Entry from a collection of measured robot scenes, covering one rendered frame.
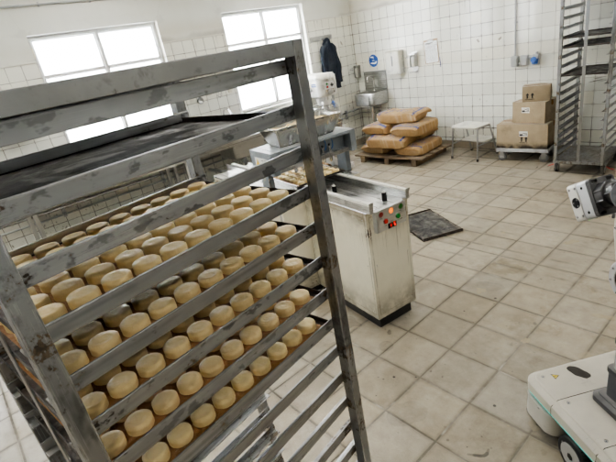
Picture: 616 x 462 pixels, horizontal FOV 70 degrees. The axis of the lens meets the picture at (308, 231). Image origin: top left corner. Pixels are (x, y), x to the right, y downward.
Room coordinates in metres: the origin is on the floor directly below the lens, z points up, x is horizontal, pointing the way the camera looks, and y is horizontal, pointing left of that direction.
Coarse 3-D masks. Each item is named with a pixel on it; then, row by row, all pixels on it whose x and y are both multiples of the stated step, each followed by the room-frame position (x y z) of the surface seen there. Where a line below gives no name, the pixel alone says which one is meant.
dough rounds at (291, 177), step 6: (300, 168) 3.39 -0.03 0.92; (324, 168) 3.25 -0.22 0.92; (330, 168) 3.22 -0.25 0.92; (282, 174) 3.33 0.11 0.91; (288, 174) 3.27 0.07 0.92; (294, 174) 3.24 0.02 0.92; (300, 174) 3.21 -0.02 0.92; (324, 174) 3.09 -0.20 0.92; (282, 180) 3.20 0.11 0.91; (288, 180) 3.14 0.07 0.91; (294, 180) 3.10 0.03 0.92; (300, 180) 3.12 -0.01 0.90; (306, 180) 3.03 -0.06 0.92
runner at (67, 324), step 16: (304, 192) 0.94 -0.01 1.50; (272, 208) 0.87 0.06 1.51; (288, 208) 0.90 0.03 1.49; (240, 224) 0.80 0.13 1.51; (256, 224) 0.83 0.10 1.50; (208, 240) 0.74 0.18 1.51; (224, 240) 0.77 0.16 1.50; (176, 256) 0.69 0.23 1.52; (192, 256) 0.72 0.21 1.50; (144, 272) 0.65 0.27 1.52; (160, 272) 0.67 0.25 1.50; (176, 272) 0.69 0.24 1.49; (128, 288) 0.63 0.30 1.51; (144, 288) 0.64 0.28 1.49; (96, 304) 0.59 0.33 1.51; (112, 304) 0.60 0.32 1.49; (64, 320) 0.55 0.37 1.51; (80, 320) 0.57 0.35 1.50; (64, 336) 0.55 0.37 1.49
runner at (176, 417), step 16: (320, 304) 0.93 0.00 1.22; (288, 320) 0.85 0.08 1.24; (272, 336) 0.81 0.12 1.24; (256, 352) 0.77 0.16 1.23; (240, 368) 0.74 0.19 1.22; (208, 384) 0.68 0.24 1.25; (224, 384) 0.70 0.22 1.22; (192, 400) 0.65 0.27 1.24; (176, 416) 0.62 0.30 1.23; (160, 432) 0.60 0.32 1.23; (128, 448) 0.56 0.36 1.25; (144, 448) 0.57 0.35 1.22
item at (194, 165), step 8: (176, 104) 1.24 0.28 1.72; (184, 104) 1.26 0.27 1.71; (176, 112) 1.25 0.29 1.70; (192, 160) 1.24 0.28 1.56; (200, 160) 1.26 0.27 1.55; (192, 168) 1.25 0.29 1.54; (200, 168) 1.26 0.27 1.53; (192, 176) 1.25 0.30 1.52; (264, 408) 1.25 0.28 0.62; (272, 440) 1.25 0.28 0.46; (280, 456) 1.26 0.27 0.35
